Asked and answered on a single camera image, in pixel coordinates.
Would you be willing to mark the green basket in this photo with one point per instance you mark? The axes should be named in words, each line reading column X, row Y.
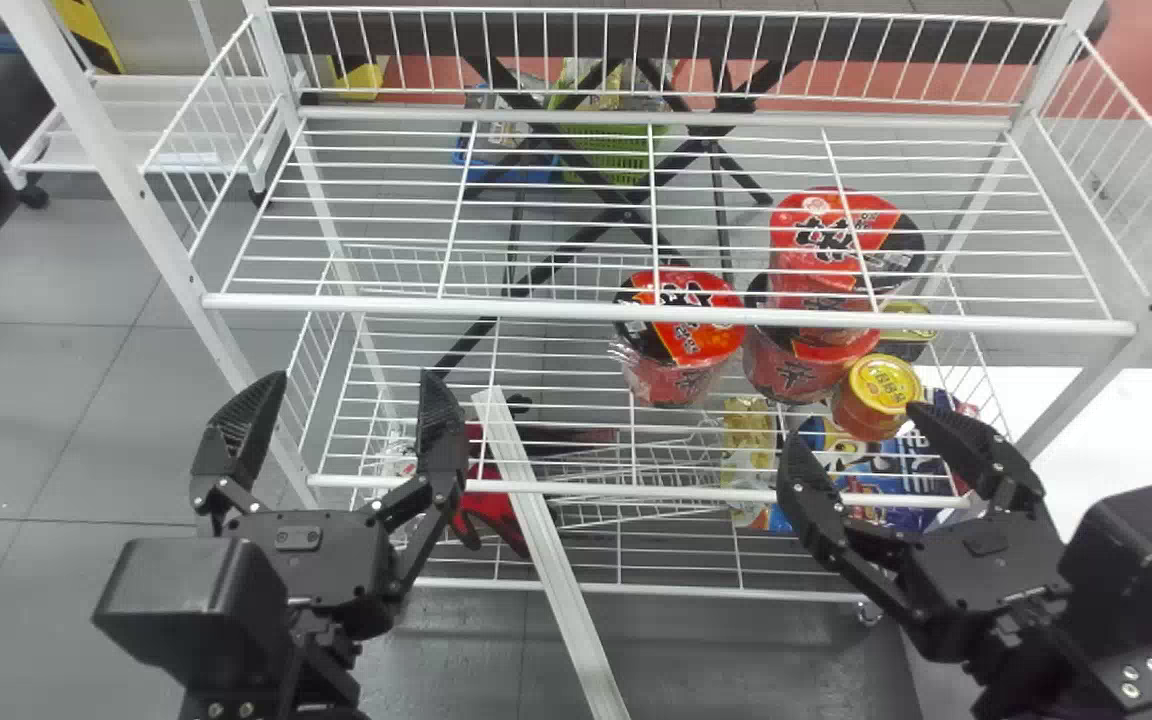
column 611, row 150

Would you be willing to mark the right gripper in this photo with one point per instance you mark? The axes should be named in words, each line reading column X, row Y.
column 986, row 570

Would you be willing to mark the yellow snack packet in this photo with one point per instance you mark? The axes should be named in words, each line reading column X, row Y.
column 746, row 440

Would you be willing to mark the red snack packet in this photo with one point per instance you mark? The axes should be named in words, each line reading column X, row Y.
column 491, row 515

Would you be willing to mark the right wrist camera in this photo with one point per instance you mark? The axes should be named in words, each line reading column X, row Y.
column 1146, row 560

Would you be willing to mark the yellow can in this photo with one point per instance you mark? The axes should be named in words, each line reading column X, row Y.
column 908, row 335
column 876, row 395

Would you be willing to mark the blue snack packet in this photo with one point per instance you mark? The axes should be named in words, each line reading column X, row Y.
column 886, row 470

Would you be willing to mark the red noodle cup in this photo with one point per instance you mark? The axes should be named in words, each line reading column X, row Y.
column 681, row 335
column 826, row 235
column 796, row 365

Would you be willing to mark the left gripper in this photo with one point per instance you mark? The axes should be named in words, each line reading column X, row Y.
column 326, row 555

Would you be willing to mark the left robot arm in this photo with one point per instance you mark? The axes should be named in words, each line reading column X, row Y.
column 276, row 703

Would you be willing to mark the blue basket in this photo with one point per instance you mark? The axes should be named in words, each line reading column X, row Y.
column 496, row 165

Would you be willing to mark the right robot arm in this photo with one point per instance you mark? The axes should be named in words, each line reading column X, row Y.
column 1151, row 697

